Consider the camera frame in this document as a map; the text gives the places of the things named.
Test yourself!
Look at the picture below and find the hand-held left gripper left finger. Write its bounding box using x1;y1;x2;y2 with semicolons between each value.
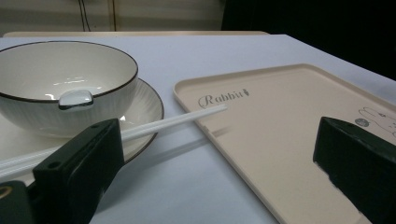
32;118;125;224

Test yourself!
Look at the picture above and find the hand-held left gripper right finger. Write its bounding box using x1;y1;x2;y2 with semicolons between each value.
312;116;396;224

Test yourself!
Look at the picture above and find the white chopstick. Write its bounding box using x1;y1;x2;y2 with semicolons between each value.
0;124;176;181
0;104;229;171

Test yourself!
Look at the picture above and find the white ceramic spoon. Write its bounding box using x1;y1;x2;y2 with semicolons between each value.
58;89;94;111

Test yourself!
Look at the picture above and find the white ribbed bowl dark rim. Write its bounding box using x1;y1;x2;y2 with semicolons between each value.
0;40;139;139

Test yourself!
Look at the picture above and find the beige plastic tray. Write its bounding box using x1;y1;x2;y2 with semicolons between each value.
173;63;396;224

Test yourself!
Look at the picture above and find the white ribbed plate dark rim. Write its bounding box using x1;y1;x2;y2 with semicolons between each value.
0;77;165;187

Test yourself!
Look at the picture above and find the black cable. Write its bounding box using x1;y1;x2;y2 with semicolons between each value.
78;0;92;33

